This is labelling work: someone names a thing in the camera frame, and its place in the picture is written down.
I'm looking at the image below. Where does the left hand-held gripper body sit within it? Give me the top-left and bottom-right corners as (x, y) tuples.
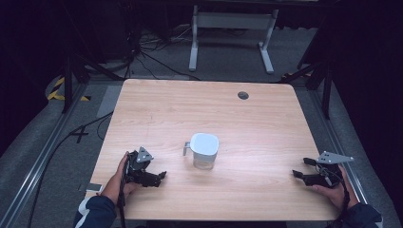
(125, 145), (156, 185)

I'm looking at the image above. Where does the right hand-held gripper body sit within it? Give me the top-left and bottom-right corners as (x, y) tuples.
(307, 151), (355, 190)

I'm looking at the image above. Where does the person's right hand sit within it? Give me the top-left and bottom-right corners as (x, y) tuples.
(311, 165), (359, 211)

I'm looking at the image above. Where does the person's left hand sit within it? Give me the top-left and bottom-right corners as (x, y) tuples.
(100, 151), (141, 205)

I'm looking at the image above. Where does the grey tape piece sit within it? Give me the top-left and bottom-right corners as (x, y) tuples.
(78, 182), (105, 194)

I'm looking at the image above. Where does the black metal stand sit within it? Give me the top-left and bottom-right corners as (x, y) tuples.
(61, 51), (125, 115)
(278, 59), (335, 121)

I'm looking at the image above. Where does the yellow and black floor tape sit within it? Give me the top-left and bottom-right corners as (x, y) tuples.
(47, 76), (92, 103)

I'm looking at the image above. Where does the black gripper strap cable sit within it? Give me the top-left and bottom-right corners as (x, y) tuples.
(327, 172), (352, 228)
(116, 154), (131, 228)

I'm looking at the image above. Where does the aluminium floor rail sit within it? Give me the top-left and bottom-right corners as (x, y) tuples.
(0, 81), (87, 228)
(307, 87), (369, 204)

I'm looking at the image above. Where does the black floor cable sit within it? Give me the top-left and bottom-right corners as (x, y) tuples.
(28, 110), (115, 228)

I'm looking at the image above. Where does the bundle of black floor cables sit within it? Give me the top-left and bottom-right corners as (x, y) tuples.
(125, 23), (202, 82)

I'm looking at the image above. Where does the white metal desk frame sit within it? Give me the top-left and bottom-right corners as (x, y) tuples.
(188, 4), (280, 76)

